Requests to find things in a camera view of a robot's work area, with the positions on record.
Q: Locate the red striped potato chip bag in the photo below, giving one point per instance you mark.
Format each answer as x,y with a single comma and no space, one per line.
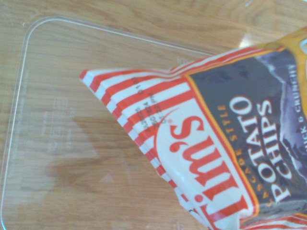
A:
204,143

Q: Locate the clear rectangular plastic container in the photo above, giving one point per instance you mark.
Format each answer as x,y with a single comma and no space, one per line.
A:
60,119

